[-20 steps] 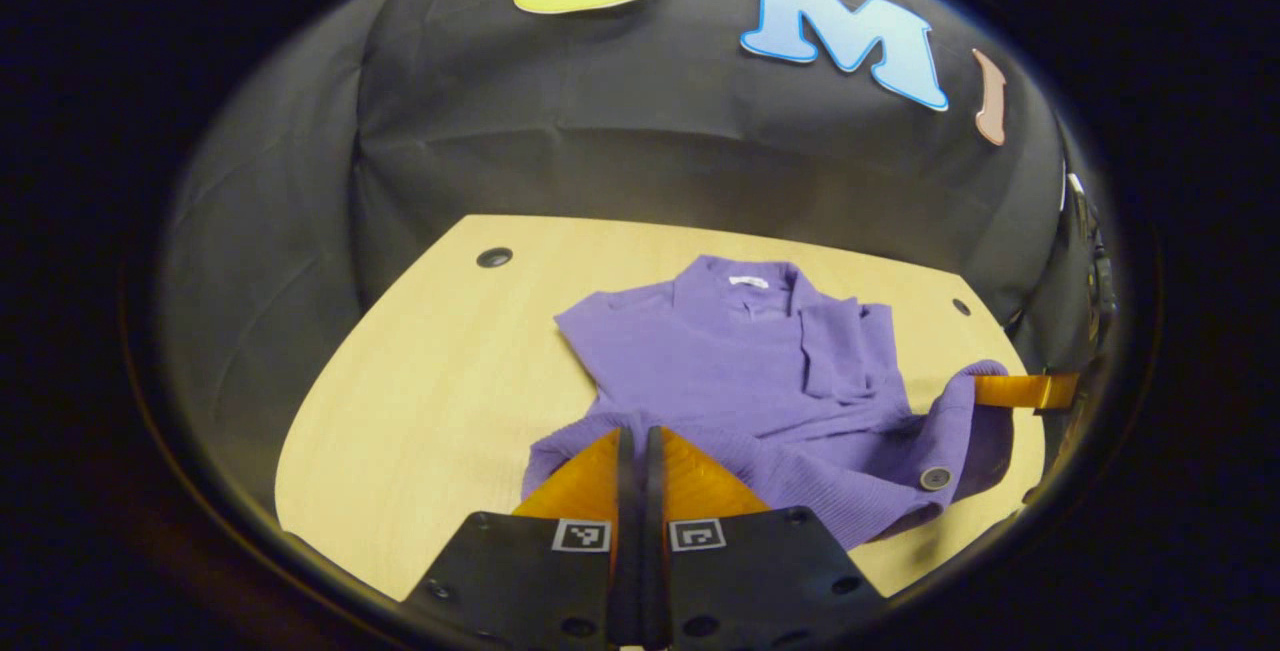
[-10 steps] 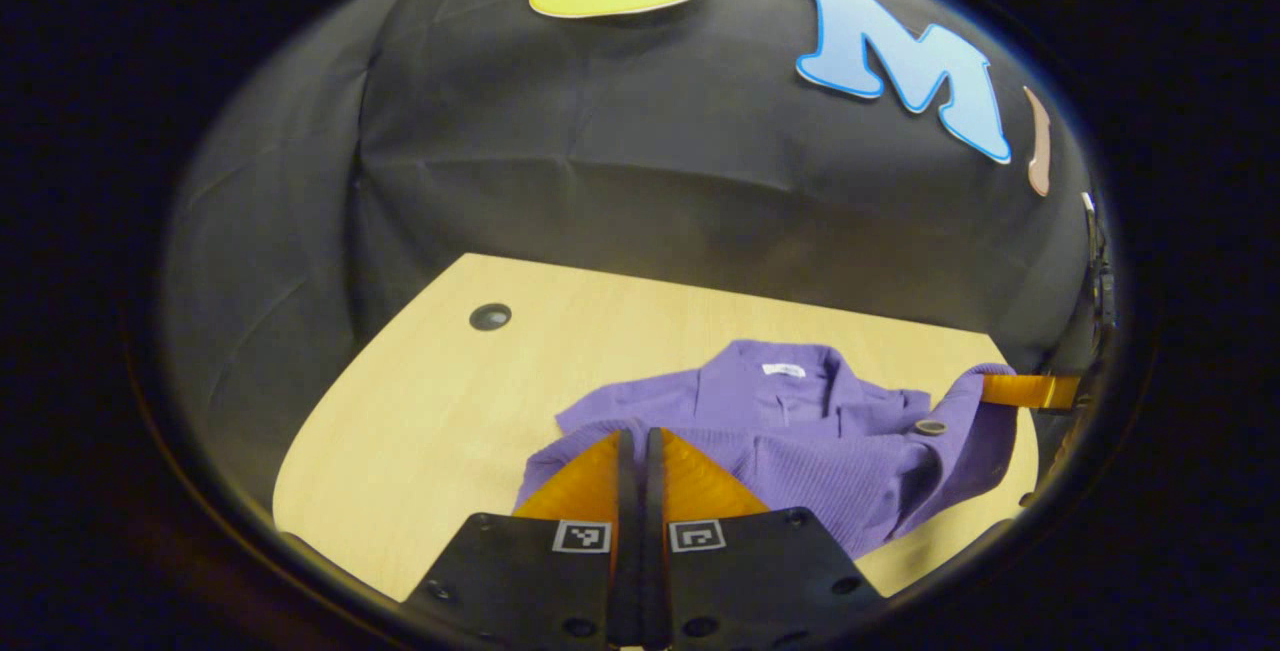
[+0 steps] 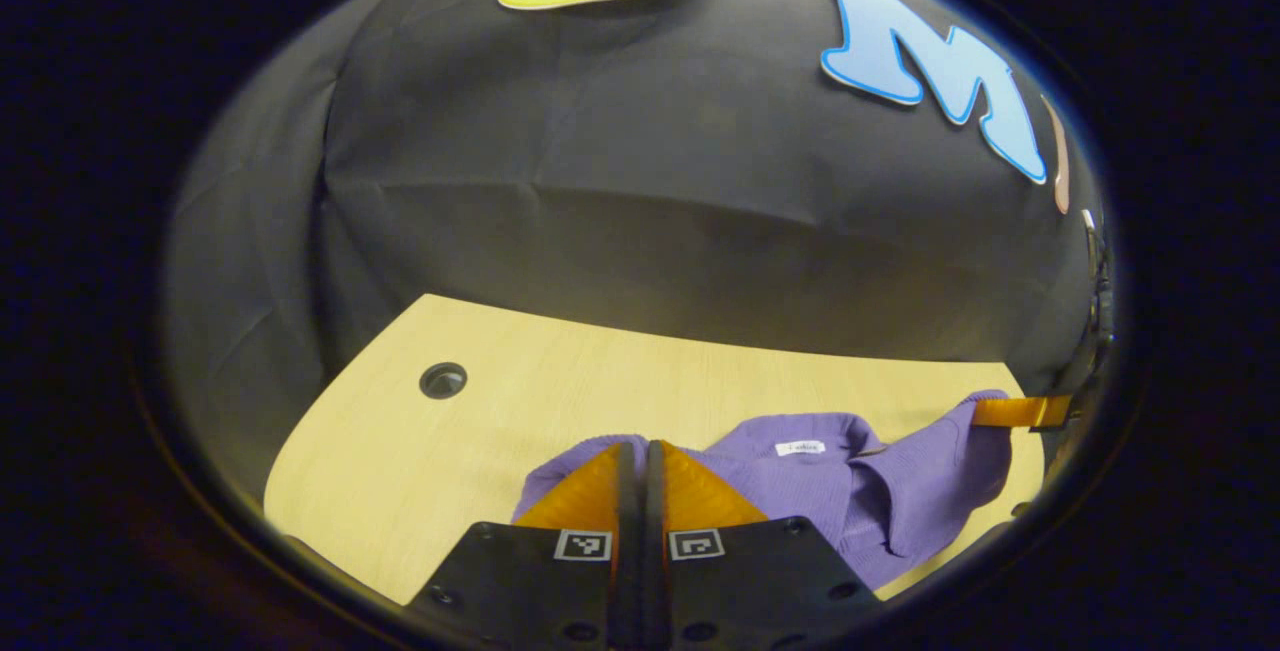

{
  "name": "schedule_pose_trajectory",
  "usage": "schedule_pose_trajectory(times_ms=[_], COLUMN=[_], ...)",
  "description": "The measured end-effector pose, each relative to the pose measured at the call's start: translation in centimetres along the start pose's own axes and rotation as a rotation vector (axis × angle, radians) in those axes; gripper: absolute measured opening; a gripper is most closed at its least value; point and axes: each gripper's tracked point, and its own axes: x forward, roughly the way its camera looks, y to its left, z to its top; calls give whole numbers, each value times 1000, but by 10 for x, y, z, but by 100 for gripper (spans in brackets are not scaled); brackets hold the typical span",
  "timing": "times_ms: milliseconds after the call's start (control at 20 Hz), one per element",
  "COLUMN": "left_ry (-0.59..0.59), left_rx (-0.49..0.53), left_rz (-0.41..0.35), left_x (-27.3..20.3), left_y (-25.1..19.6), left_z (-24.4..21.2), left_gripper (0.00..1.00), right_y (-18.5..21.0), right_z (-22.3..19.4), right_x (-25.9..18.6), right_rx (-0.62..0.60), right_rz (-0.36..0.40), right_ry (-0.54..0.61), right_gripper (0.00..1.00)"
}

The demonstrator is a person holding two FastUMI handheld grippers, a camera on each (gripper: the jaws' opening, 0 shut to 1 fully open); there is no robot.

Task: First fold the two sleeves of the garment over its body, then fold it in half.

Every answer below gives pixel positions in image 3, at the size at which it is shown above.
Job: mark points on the black table grommet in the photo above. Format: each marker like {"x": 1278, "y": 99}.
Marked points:
{"x": 443, "y": 380}

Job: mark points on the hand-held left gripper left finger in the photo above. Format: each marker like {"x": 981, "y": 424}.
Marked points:
{"x": 540, "y": 581}

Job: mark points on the purple polo shirt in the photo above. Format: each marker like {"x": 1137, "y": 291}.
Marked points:
{"x": 900, "y": 491}

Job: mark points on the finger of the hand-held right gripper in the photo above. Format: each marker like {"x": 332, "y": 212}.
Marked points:
{"x": 1020, "y": 412}

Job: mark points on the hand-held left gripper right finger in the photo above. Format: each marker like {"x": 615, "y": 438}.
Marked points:
{"x": 750, "y": 581}

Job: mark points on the black backdrop cloth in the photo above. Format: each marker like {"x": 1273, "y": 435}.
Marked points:
{"x": 650, "y": 181}

